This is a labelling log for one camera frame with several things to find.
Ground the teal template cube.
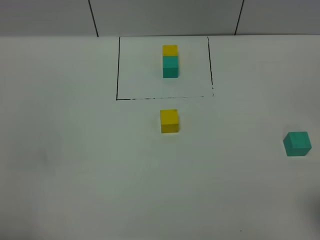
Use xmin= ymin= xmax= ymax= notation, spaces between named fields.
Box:
xmin=162 ymin=56 xmax=179 ymax=78

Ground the yellow template cube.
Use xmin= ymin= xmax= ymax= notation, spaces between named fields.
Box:
xmin=162 ymin=45 xmax=178 ymax=57

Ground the yellow wooden cube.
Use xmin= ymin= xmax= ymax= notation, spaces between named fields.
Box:
xmin=160 ymin=109 xmax=180 ymax=134

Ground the teal wooden cube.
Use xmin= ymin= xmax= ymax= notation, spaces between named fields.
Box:
xmin=283 ymin=131 xmax=312 ymax=157

